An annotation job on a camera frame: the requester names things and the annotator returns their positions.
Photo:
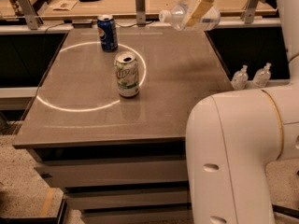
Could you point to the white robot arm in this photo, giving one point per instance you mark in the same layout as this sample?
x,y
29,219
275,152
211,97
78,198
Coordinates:
x,y
231,136

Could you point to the blue Pepsi can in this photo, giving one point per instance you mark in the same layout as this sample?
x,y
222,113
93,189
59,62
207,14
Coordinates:
x,y
107,33

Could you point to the small paper note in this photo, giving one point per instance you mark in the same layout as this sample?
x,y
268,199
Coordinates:
x,y
63,5

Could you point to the right sanitizer pump bottle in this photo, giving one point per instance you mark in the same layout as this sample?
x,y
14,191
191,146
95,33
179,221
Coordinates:
x,y
262,76

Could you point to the metal bracket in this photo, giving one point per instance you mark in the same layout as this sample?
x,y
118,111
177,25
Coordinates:
x,y
253,3
140,8
32,19

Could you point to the left sanitizer pump bottle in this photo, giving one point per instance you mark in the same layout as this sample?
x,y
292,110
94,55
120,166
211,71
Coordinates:
x,y
240,78

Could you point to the grey drawer cabinet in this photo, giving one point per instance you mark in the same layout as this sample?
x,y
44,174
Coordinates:
x,y
121,160

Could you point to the left metal bracket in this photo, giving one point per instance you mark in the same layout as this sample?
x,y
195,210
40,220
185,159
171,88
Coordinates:
x,y
32,19

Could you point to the clear plastic water bottle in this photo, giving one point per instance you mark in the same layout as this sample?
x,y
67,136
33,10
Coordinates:
x,y
177,14

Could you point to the right metal bracket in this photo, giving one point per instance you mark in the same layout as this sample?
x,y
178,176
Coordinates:
x,y
253,3

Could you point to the black chair base leg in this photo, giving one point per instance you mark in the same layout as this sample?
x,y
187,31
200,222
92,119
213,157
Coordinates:
x,y
286,211

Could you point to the middle metal bracket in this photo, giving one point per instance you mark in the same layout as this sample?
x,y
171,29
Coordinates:
x,y
140,8

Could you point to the green white 7UP can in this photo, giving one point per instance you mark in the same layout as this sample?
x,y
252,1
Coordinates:
x,y
126,70

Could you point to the sanitizer pump bottle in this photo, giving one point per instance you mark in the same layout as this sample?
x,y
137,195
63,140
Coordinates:
x,y
240,78
262,76

